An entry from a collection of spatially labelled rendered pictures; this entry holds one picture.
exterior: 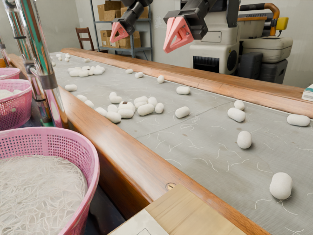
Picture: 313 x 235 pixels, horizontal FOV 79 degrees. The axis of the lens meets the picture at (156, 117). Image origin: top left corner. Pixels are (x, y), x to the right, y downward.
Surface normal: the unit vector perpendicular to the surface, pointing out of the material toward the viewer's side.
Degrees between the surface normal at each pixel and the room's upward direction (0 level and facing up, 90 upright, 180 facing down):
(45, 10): 90
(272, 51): 90
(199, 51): 98
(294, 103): 45
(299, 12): 91
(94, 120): 0
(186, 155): 0
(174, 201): 0
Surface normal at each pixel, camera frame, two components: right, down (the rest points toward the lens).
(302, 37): -0.72, 0.33
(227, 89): -0.57, -0.42
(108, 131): -0.04, -0.90
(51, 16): 0.70, 0.29
